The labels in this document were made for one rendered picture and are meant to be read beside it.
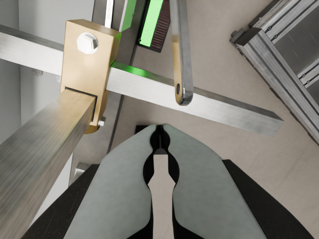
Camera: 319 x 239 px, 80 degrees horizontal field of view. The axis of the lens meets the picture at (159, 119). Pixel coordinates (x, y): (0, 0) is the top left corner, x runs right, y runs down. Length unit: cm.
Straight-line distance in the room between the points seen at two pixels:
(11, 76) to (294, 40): 99
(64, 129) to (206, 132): 118
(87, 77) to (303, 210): 217
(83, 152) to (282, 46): 88
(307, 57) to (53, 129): 104
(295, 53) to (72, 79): 95
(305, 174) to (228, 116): 165
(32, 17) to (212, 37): 83
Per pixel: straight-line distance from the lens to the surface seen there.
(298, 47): 105
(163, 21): 36
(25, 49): 27
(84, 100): 23
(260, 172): 169
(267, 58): 97
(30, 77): 54
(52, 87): 53
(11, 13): 50
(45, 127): 18
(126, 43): 37
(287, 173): 181
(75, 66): 24
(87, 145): 48
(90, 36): 23
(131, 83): 24
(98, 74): 23
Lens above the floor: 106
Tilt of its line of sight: 61 degrees down
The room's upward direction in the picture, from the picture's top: 178 degrees clockwise
